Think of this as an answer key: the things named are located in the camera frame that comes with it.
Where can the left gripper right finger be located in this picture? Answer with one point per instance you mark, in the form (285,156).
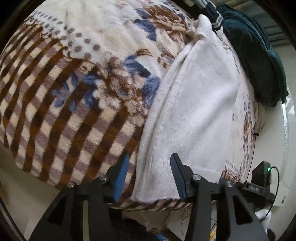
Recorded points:
(235,220)

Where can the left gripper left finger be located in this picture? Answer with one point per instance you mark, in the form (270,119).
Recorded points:
(80,212)

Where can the white knit sweater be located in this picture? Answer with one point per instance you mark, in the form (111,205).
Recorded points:
(191,115)

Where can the black power adapter box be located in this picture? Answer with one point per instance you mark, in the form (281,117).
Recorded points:
(261,174)

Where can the white bed headboard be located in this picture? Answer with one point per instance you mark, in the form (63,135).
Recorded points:
(286,163)

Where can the floral fleece bed blanket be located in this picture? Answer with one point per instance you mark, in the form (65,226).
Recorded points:
(78,79)

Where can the dark teal plush blanket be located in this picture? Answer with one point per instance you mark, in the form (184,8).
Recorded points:
(258,58)

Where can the navy striped knit garment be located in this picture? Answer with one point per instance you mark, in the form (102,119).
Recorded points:
(209,9)

